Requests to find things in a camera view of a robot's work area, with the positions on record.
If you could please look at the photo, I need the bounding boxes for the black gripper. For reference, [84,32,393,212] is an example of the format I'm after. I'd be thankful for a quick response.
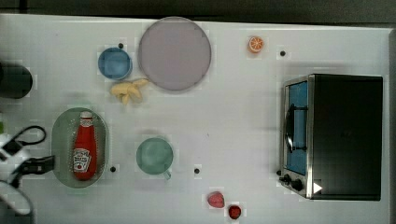
[20,156,55,175]

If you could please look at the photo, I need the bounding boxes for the red ketchup bottle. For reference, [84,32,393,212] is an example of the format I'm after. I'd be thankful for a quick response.
[72,111,97,181]

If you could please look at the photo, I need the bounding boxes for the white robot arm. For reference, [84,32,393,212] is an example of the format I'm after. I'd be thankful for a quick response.
[1,133,55,217]

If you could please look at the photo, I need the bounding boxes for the green oval strainer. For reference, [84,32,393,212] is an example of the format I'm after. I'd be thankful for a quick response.
[51,107,107,189]

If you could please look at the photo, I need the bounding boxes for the yellow toy banana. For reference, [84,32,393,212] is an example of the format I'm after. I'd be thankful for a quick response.
[110,78,149,105]

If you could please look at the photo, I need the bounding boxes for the blue bowl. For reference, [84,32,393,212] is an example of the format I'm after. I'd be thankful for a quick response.
[98,48,133,80]

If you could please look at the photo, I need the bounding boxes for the round purple plate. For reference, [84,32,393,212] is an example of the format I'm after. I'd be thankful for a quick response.
[137,17,212,91]

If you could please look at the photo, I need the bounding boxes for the pink toy strawberry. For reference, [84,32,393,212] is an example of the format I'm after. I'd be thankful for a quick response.
[207,191,225,208]

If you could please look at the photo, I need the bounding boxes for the red toy strawberry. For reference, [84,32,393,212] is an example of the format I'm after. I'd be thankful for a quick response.
[228,204,242,219]

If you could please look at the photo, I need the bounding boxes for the orange slice toy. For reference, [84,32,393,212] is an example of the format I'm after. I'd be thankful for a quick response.
[247,36,264,53]

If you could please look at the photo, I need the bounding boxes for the black toaster oven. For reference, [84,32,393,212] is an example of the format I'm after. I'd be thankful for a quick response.
[276,74,383,201]

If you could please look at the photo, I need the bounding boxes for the black cable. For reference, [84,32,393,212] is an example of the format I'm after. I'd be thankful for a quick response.
[10,125,48,147]

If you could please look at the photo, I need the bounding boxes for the black cylinder mount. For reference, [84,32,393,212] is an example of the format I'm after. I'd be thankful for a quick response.
[0,63,33,99]

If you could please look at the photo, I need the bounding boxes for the green cup with handle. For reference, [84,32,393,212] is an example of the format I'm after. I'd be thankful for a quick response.
[135,137,174,180]

